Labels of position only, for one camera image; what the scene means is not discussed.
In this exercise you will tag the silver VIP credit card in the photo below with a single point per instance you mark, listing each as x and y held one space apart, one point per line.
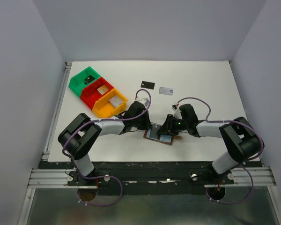
166 91

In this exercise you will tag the gold card in red bin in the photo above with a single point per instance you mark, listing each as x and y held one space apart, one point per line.
102 90

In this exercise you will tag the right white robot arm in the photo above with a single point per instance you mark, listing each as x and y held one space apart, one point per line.
239 137

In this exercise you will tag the yellow plastic bin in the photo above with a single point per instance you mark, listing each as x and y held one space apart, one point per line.
103 109

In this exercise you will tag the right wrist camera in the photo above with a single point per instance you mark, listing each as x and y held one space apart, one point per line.
177 112

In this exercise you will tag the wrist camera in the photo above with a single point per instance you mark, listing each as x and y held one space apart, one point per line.
143 101
177 112

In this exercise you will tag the brown leather card holder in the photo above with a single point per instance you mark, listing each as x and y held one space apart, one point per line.
165 139

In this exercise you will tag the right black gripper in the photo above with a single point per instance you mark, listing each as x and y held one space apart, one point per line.
167 127

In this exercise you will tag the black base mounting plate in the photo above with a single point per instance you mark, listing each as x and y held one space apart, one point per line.
148 178

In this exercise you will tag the silver card in yellow bin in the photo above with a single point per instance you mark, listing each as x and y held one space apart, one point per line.
115 101

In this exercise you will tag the black credit card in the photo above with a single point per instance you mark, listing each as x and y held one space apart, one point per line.
154 130
147 85

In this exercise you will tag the red plastic bin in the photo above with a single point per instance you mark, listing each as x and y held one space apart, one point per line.
90 94

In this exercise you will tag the aluminium rail frame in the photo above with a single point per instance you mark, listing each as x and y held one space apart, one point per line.
30 191

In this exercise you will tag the green plastic bin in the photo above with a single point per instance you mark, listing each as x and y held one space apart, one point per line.
77 84

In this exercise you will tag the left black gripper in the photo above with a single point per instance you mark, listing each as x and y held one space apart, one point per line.
147 123

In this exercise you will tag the black card in green bin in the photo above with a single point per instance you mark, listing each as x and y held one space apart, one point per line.
89 79

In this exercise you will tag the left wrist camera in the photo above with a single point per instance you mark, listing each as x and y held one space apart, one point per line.
143 101

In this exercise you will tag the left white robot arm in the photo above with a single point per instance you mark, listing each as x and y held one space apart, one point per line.
80 135

